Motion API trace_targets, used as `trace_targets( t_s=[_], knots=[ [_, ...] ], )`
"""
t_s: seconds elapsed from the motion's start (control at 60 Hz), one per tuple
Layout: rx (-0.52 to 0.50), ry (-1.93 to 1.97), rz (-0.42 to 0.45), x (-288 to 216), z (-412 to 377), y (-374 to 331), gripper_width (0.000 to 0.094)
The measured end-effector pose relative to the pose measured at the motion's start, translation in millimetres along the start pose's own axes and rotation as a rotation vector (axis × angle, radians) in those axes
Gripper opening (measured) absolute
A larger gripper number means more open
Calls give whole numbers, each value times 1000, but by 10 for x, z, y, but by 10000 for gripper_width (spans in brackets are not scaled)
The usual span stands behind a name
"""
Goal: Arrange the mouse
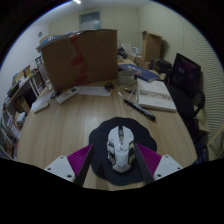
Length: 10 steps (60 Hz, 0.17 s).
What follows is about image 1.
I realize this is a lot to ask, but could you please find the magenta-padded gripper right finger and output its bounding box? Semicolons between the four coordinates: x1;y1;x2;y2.
133;143;184;185

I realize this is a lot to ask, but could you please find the black office chair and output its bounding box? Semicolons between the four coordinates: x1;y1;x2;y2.
164;78;209;161

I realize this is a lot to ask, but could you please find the tall narrow cardboard box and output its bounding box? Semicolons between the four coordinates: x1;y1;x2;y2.
141;30;164;63

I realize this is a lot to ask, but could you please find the black marker pen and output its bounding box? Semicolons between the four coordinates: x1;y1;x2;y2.
123;98;157;122

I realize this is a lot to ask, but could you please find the small white paper sheet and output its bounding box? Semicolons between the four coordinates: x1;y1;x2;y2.
77;85;113;98

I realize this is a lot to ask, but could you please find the wooden side desk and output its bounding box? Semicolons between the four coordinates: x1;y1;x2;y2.
2;68;45;116

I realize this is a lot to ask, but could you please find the white shelf unit with books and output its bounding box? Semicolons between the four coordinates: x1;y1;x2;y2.
0;106;22;161

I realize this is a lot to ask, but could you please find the black scalloped mouse pad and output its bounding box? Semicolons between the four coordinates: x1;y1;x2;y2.
88;116;158;187

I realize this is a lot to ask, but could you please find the small black clip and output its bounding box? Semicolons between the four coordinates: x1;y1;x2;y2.
103;81;116;92

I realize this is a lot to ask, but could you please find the large brown cardboard box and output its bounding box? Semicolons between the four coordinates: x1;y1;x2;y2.
36;28;119;93

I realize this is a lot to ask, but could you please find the white book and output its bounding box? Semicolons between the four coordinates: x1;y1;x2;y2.
135;77;178;113

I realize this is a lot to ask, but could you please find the grey door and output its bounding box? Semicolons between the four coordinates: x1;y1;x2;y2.
78;11;102;31

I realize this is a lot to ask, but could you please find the blue book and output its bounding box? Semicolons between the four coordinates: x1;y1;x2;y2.
117;63;161;84

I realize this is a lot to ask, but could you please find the white and black computer mouse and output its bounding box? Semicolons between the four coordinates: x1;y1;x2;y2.
106;125;136;174

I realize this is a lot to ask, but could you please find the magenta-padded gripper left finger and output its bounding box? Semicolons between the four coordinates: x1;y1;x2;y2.
43;143;96;187

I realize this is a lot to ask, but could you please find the black laptop with purple screen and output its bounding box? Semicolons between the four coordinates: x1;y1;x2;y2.
169;52;203;98

